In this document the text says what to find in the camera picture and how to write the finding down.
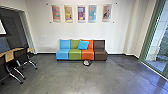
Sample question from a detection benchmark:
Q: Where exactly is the brown sofa seat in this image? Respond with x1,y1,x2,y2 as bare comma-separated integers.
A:
93,39,109,62

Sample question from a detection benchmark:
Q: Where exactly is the dark glass partition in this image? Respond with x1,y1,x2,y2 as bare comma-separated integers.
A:
0,8,34,51

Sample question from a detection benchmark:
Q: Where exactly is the grey office chair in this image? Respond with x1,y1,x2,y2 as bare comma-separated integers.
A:
0,36,11,54

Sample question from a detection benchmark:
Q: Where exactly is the blue square cushion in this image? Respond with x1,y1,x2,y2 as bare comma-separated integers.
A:
77,40,90,51

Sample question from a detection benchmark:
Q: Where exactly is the yellow wall poster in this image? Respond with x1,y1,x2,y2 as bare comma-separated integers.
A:
63,4,74,24

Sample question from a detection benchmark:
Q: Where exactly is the white projector screen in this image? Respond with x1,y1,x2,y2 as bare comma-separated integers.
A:
0,19,7,35

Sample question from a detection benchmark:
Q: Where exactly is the purple wall poster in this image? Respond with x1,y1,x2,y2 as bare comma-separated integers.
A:
77,4,87,24

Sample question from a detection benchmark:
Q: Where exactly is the blue sofa seat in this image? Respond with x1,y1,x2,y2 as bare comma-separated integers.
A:
55,39,72,61

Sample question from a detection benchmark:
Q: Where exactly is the green sofa seat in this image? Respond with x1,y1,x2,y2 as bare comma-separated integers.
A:
68,39,83,61

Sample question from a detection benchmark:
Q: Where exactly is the pink grey wall poster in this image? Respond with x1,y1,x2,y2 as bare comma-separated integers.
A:
102,3,112,23

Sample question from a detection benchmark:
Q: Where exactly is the orange sofa seat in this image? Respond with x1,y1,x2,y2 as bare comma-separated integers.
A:
80,39,96,61

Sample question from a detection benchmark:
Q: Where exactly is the light blue wall poster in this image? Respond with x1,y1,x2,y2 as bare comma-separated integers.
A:
88,4,98,24

